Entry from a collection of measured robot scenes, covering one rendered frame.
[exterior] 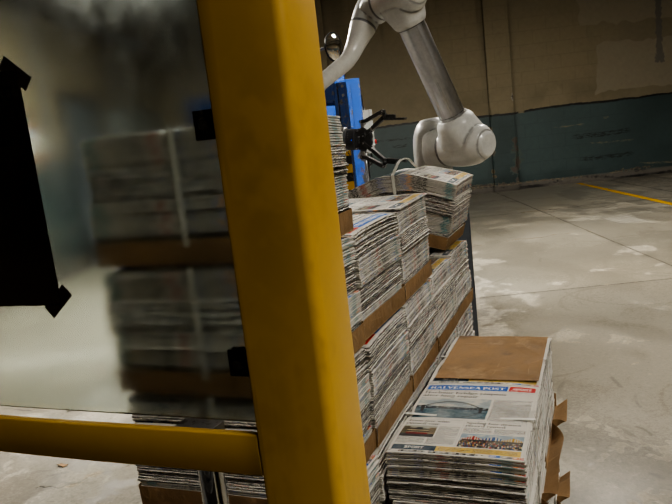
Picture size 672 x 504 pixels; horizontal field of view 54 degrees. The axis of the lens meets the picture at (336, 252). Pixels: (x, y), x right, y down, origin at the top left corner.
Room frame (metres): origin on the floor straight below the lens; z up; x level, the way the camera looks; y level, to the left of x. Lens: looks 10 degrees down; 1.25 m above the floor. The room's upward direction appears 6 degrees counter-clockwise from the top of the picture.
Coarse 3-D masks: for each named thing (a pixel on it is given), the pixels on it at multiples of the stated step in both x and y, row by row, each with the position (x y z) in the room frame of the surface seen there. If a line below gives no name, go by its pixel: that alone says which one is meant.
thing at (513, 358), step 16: (464, 336) 1.95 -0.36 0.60; (480, 336) 1.93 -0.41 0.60; (496, 336) 1.91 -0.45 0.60; (512, 336) 1.90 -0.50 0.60; (528, 336) 1.88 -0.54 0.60; (464, 352) 1.81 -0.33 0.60; (480, 352) 1.79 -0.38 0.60; (496, 352) 1.78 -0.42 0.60; (512, 352) 1.76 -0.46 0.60; (528, 352) 1.75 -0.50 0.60; (544, 352) 1.73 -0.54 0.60; (448, 368) 1.70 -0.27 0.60; (464, 368) 1.68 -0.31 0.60; (480, 368) 1.67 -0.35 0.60; (496, 368) 1.66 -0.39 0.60; (512, 368) 1.65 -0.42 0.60; (528, 368) 1.63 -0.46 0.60
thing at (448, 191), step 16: (416, 176) 2.16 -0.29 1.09; (432, 176) 2.19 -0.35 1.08; (448, 176) 2.23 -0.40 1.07; (464, 176) 2.27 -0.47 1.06; (416, 192) 2.17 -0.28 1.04; (432, 192) 2.15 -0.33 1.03; (448, 192) 2.12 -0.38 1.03; (464, 192) 2.26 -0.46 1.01; (432, 208) 2.15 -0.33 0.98; (448, 208) 2.13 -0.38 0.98; (464, 208) 2.29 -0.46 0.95; (432, 224) 2.15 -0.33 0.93; (448, 224) 2.13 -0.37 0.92
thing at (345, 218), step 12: (348, 216) 1.25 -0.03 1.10; (348, 228) 1.25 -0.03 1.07; (360, 336) 1.25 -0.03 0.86; (372, 432) 1.26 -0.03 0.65; (372, 444) 1.26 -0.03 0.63; (144, 492) 1.15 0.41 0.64; (156, 492) 1.14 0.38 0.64; (168, 492) 1.13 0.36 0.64; (180, 492) 1.12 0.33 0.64; (192, 492) 1.11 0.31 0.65
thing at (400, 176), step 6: (408, 168) 2.45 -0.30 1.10; (414, 168) 2.40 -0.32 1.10; (420, 168) 2.35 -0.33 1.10; (390, 174) 2.24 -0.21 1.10; (396, 174) 2.23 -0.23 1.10; (402, 174) 2.18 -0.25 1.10; (384, 180) 2.21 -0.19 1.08; (390, 180) 2.20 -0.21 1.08; (396, 180) 2.19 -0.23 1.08; (402, 180) 2.18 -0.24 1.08; (384, 186) 2.21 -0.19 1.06; (390, 186) 2.20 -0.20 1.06; (396, 186) 2.19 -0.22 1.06; (402, 186) 2.19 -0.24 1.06; (384, 192) 2.21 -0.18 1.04; (390, 192) 2.20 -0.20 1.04; (396, 192) 2.20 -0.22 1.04; (402, 192) 2.19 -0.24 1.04
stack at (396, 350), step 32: (448, 256) 2.09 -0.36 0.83; (448, 288) 1.98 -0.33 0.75; (416, 320) 1.62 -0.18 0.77; (448, 320) 1.96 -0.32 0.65; (384, 352) 1.37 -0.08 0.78; (416, 352) 1.61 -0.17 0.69; (384, 384) 1.35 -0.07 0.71; (384, 416) 1.35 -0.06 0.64; (384, 448) 1.33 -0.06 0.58; (384, 480) 1.29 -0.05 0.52
